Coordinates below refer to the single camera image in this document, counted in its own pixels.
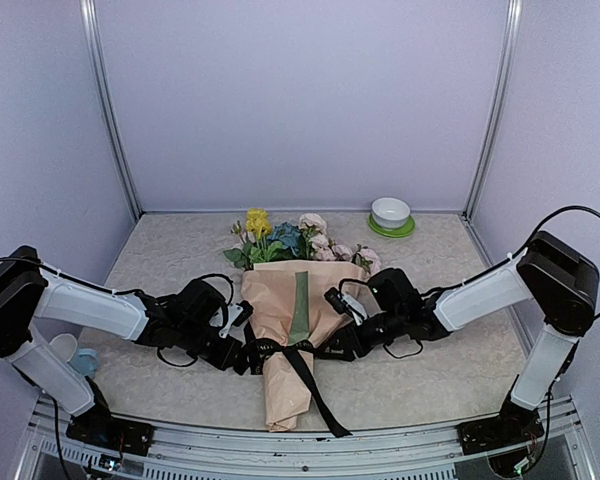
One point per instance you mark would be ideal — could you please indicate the green plate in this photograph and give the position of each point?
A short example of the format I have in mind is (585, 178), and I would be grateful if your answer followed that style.
(401, 232)

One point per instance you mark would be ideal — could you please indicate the green pink wrapping paper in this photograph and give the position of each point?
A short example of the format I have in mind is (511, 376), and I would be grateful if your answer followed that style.
(289, 306)

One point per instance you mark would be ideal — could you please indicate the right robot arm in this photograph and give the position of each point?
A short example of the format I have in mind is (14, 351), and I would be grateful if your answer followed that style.
(546, 276)

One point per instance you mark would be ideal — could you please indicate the pink rose stem bunch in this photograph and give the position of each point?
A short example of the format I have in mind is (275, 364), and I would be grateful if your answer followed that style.
(326, 249)

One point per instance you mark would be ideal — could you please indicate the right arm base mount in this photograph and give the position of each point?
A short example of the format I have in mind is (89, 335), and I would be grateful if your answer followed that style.
(499, 431)

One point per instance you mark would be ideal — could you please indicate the white ceramic bowl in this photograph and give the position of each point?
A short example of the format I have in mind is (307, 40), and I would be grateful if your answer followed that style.
(390, 213)

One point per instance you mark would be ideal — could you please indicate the aluminium frame post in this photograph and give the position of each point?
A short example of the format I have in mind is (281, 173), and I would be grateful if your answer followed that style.
(506, 60)
(97, 59)

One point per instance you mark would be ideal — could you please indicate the aluminium front rail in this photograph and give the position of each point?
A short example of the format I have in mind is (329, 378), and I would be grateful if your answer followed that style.
(179, 451)

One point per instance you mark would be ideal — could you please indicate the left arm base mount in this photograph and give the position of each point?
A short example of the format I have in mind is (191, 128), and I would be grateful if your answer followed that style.
(113, 433)

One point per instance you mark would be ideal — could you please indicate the yellow fake flower stem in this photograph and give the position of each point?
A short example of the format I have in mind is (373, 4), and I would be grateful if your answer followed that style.
(256, 245)

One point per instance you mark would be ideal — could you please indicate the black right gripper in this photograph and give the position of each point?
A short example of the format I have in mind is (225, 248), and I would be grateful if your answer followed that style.
(346, 345)

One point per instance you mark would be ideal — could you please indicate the aluminium frame post left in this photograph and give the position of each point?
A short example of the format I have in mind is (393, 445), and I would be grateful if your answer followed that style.
(97, 59)

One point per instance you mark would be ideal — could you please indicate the aluminium frame post right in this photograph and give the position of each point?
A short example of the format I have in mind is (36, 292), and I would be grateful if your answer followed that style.
(506, 60)

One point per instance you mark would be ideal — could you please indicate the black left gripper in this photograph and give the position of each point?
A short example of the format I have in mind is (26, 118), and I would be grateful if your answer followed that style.
(223, 360)

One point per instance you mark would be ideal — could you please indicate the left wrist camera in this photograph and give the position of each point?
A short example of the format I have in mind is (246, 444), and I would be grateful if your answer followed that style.
(231, 315)

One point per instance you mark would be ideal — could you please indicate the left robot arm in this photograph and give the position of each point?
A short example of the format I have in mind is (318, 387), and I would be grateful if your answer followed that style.
(33, 293)

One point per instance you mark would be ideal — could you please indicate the blue fake flower stem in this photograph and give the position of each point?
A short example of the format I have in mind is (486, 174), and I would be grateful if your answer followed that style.
(291, 240)

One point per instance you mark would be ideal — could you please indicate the white paper cup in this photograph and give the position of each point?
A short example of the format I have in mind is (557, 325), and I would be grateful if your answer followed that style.
(65, 346)

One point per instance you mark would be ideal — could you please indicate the black printed ribbon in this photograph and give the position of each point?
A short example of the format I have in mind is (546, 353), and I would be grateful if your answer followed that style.
(256, 351)

